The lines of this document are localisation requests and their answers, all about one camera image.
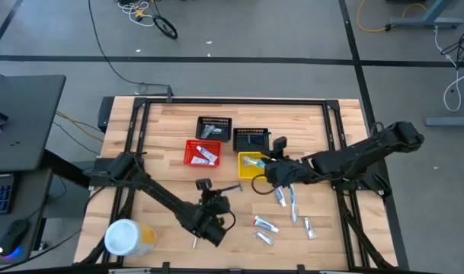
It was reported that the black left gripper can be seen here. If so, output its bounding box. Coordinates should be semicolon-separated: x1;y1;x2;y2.
200;184;232;216

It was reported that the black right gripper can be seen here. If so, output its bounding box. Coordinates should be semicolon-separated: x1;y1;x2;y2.
264;158;305;192

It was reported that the white toothpaste tube red-blue print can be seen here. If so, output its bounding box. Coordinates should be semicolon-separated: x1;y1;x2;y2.
274;186;287;209

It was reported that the small white toothpaste tube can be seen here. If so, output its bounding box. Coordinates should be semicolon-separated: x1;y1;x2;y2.
190;156;216;167

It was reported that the white toothpaste tube blue print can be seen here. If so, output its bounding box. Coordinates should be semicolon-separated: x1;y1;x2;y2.
195;145;219;164

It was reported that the yellow slotted plastic basket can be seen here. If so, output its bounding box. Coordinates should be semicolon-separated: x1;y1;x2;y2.
237;151;273;180

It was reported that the white toothpaste tube red print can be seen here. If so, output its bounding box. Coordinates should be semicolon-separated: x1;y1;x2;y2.
252;215;280;234

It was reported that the red slotted plastic basket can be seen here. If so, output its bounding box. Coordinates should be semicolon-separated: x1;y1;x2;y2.
183;139;222;167

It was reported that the black slotted plastic basket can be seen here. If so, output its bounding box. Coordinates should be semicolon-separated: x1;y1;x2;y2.
195;116;233;143
232;127;271;153

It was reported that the small tube far right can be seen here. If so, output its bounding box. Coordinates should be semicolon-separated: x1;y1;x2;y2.
302;216;317;241

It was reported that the yellow canister with white lid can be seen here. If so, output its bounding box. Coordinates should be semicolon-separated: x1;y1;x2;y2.
104;218;158;256

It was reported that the black corner box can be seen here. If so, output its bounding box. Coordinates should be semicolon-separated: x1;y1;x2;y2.
97;96;115;129

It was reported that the grey-blue desk foot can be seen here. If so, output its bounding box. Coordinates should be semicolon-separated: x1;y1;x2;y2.
424;113;464;127
386;0;464;30

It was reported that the black keyboard shelf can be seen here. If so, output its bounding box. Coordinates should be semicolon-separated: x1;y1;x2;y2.
0;169;53;266

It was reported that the black desk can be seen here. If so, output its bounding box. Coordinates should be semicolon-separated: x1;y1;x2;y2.
0;75;67;173

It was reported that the black computer mouse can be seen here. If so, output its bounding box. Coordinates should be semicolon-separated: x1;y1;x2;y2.
0;219;30;256

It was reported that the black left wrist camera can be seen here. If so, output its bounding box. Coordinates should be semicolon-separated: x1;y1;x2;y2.
194;177;213;192

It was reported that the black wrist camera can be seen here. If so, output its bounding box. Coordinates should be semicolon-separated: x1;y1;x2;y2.
194;177;213;192
272;135;289;154

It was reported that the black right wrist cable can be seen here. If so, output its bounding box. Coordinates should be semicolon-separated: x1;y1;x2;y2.
250;174;275;196

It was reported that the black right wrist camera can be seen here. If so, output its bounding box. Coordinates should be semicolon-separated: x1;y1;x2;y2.
272;135;289;154

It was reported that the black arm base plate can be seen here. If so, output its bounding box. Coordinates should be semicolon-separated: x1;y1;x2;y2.
89;158;145;188
328;159;389;191

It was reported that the black metal table frame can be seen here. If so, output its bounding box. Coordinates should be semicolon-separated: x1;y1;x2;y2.
78;97;398;274

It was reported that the yellow wire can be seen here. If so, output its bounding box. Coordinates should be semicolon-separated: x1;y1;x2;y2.
55;110;105;142

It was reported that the long black floor cable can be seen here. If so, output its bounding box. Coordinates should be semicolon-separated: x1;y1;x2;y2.
87;0;171;96

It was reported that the yellow floor cable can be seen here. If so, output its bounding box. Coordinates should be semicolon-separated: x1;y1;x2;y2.
356;0;429;33

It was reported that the white floor cable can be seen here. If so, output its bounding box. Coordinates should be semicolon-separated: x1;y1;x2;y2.
433;25;464;113

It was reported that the white cable bundle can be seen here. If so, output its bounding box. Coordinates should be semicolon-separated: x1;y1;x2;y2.
116;0;156;27

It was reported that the black cable bundle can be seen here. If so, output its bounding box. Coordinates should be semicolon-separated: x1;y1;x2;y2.
440;22;464;69

